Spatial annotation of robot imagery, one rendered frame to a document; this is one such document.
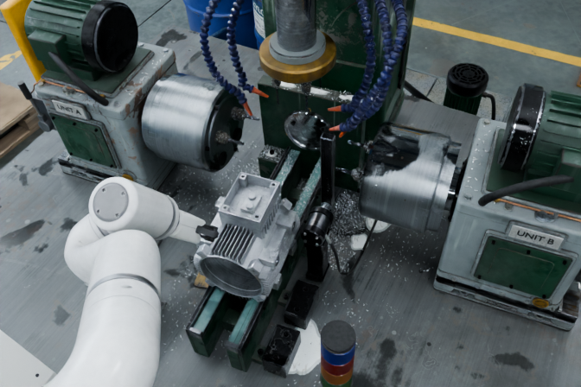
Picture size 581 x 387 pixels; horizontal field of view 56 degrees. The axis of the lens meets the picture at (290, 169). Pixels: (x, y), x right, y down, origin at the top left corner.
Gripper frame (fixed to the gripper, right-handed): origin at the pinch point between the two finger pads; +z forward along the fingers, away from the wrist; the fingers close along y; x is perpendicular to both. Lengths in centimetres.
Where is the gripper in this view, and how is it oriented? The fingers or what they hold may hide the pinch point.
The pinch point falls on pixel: (193, 227)
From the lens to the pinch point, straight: 116.0
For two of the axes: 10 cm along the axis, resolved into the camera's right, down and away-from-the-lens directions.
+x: 3.0, -9.4, 1.5
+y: 9.3, 2.4, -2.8
